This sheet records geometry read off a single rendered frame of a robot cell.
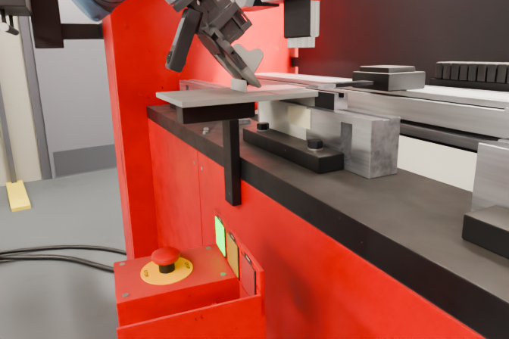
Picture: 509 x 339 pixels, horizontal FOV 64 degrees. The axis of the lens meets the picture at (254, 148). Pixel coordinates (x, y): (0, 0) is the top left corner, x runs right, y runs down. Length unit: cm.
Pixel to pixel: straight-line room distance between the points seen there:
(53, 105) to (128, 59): 233
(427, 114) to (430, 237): 46
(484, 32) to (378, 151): 58
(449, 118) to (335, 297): 45
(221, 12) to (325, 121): 27
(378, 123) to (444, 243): 24
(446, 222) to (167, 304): 36
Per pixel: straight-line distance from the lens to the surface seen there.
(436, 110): 90
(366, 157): 67
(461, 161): 342
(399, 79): 94
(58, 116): 389
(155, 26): 162
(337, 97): 74
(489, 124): 83
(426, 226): 52
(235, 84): 82
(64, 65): 387
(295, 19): 85
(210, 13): 78
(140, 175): 166
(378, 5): 143
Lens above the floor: 108
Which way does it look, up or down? 14 degrees down
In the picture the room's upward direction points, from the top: 1 degrees counter-clockwise
